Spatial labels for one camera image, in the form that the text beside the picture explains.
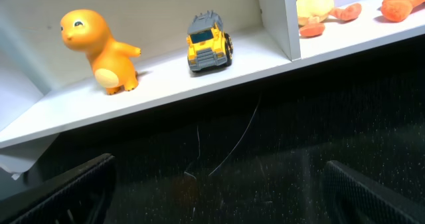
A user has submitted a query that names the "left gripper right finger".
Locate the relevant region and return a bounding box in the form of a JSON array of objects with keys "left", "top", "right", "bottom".
[{"left": 321, "top": 160, "right": 425, "bottom": 224}]

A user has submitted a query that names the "white shelf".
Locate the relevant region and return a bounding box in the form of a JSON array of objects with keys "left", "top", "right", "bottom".
[{"left": 0, "top": 0, "right": 425, "bottom": 181}]

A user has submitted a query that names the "yellow plush duck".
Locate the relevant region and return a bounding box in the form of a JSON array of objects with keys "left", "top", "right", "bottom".
[{"left": 294, "top": 0, "right": 363, "bottom": 39}]

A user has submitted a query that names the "orange rubber dinosaur toy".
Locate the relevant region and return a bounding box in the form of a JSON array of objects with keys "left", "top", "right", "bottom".
[{"left": 59, "top": 8, "right": 142, "bottom": 96}]

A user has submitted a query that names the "grey and yellow toy truck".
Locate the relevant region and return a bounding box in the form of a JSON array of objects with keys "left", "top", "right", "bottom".
[{"left": 185, "top": 10, "right": 234, "bottom": 73}]

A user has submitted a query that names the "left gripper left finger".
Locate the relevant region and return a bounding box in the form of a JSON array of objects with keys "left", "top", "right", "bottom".
[{"left": 0, "top": 153, "right": 117, "bottom": 224}]

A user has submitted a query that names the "white plush duck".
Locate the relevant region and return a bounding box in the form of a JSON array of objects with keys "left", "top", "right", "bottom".
[{"left": 380, "top": 0, "right": 425, "bottom": 23}]

